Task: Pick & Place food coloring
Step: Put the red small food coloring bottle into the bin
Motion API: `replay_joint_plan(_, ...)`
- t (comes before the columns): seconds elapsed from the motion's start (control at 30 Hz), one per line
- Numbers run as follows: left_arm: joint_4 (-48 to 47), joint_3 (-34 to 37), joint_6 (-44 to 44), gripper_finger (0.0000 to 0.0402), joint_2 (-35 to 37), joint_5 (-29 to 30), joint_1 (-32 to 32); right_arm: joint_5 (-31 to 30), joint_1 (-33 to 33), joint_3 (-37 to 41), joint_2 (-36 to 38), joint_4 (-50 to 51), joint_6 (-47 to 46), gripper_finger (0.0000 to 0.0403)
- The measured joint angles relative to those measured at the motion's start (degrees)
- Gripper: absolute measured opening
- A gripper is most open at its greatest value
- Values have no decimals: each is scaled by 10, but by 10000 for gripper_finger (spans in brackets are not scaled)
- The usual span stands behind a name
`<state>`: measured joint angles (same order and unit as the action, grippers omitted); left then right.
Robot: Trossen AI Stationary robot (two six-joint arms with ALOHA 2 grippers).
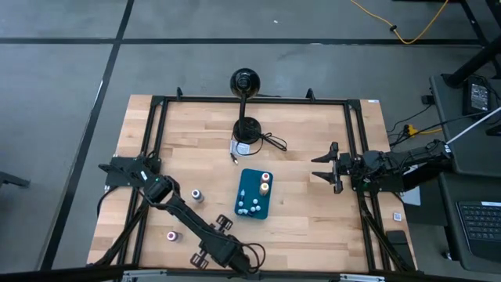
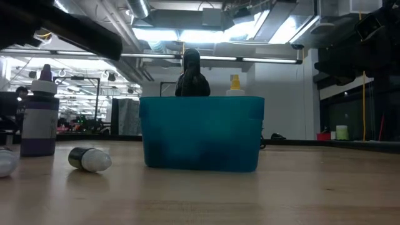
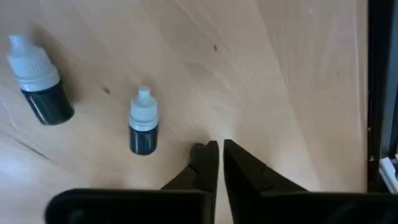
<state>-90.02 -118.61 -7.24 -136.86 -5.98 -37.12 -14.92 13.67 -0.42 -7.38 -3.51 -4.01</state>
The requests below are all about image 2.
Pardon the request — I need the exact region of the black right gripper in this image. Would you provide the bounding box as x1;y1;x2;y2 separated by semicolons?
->
314;0;400;86

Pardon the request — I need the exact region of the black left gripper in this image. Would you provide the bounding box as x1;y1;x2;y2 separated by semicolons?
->
0;0;123;61

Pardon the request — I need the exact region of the large purple food coloring bottle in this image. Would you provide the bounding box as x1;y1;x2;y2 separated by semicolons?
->
19;64;60;158

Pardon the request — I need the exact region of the large yellow food coloring bottle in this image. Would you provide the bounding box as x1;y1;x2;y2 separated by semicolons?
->
225;74;246;97

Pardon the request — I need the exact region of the small black food coloring bottle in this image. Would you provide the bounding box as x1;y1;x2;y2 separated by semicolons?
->
67;146;113;173

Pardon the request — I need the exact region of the small red food coloring bottle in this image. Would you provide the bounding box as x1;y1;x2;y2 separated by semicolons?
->
0;146;19;178

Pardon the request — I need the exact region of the teal plastic bin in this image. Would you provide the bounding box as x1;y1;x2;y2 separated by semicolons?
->
139;96;266;173

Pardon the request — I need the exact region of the white ceiling box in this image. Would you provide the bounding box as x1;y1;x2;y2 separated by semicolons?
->
339;0;384;16

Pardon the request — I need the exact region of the green plastic container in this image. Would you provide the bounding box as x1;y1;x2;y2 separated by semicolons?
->
336;124;349;141

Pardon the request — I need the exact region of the long tube light fixture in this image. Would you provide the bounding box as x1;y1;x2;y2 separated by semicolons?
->
0;46;303;65

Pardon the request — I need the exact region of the person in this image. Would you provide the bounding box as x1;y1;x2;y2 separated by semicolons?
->
14;86;31;126

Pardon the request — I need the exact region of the black and grey cabinet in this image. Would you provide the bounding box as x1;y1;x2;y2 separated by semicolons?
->
111;98;141;136

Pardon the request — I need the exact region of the black screen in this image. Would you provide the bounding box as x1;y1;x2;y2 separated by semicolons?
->
0;91;18;117

